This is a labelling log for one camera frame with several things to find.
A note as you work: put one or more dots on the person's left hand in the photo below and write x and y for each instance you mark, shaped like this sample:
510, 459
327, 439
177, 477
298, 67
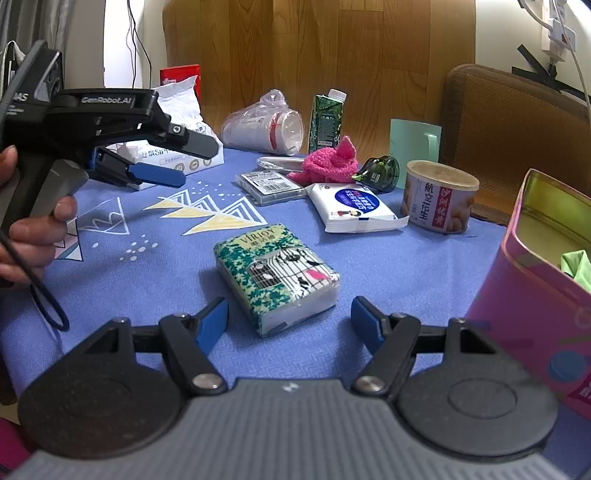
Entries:
32, 244

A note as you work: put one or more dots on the pink tin box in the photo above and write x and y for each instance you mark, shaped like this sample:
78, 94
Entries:
521, 314

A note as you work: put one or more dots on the black tape cross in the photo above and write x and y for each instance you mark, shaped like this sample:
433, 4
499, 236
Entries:
535, 64

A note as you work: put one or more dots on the green drink carton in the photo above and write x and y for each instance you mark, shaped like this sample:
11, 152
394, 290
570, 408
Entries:
325, 122

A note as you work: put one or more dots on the green cloth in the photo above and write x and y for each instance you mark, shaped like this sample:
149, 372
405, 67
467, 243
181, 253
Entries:
577, 267

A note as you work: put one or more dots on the peanut can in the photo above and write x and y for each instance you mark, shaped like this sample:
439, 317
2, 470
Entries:
438, 203

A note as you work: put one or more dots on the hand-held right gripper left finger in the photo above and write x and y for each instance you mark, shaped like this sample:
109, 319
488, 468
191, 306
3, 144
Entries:
214, 323

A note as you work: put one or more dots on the wooden board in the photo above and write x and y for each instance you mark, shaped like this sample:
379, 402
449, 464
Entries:
300, 46

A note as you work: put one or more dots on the pink fuzzy sock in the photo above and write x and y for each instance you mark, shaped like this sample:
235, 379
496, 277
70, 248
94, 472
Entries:
328, 164

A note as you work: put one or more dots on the green patterned tissue pack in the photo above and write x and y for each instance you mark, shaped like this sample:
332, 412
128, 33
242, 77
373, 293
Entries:
272, 272

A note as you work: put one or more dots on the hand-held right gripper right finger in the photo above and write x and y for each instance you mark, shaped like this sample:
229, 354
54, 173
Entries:
364, 321

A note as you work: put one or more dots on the white power strip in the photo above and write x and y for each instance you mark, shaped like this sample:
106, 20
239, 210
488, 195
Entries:
556, 32

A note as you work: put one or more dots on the red box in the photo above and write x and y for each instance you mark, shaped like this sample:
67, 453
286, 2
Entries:
178, 74

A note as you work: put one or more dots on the mint green mug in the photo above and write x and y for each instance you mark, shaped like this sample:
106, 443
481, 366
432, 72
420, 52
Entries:
408, 141

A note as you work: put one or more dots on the brown chair back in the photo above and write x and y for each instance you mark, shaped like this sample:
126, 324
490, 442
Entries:
517, 124

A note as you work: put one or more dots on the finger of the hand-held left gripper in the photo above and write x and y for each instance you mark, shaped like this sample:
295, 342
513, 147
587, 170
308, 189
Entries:
198, 145
157, 174

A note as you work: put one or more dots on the white tissue packet blue label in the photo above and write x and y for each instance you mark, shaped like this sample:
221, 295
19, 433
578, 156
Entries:
355, 205

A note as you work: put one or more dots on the bagged stack of plastic cups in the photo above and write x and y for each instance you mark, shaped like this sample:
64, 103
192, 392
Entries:
258, 127

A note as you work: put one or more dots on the clear case with barcode label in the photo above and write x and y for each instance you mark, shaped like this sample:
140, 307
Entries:
270, 184

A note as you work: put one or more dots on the blue printed tablecloth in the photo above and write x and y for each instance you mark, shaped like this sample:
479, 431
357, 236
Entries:
152, 277

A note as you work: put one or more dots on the white wipes bag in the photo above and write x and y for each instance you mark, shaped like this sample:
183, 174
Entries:
184, 108

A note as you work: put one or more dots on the green black correction tape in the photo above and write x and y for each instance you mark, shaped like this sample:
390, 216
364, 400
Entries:
381, 173

